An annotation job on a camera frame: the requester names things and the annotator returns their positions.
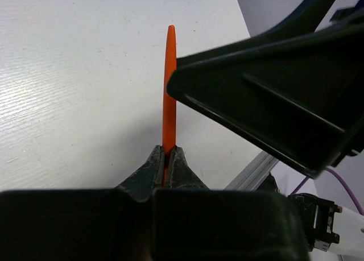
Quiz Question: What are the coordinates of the red plastic fork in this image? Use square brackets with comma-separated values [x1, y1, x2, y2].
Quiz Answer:
[162, 25, 177, 185]

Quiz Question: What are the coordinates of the aluminium table rail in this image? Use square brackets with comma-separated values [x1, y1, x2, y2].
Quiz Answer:
[225, 151, 278, 190]

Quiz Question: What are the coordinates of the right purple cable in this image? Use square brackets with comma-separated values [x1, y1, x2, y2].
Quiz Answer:
[289, 167, 364, 216]

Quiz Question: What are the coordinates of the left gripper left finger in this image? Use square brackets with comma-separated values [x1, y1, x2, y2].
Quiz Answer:
[1, 146, 165, 260]

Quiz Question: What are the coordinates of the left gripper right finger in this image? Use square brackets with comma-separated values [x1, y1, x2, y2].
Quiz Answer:
[152, 147, 309, 260]

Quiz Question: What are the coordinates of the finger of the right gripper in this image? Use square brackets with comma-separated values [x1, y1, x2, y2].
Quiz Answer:
[258, 0, 335, 39]
[167, 16, 363, 178]

